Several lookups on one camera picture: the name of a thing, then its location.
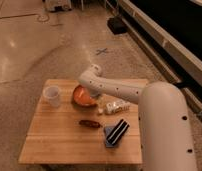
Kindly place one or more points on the blue cloth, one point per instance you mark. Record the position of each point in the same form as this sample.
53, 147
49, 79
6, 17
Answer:
112, 136

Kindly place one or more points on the wooden folding table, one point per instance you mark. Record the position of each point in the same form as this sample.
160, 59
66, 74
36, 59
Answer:
56, 137

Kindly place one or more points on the white plastic bottle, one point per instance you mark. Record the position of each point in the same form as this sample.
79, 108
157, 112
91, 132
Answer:
114, 107

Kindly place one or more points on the clear plastic cup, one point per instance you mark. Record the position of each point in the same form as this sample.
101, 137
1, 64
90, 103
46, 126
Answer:
51, 94

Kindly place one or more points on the white equipment base on floor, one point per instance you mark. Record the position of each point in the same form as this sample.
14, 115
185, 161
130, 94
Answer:
51, 5

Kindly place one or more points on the black object on floor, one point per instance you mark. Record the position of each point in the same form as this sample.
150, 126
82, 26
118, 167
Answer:
116, 25

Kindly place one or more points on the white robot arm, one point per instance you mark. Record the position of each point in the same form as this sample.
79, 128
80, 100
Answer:
165, 130

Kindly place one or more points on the dark red sausage toy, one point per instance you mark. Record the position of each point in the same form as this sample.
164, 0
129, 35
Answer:
90, 123

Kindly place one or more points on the orange ceramic bowl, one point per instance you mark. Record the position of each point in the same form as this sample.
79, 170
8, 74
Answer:
82, 97

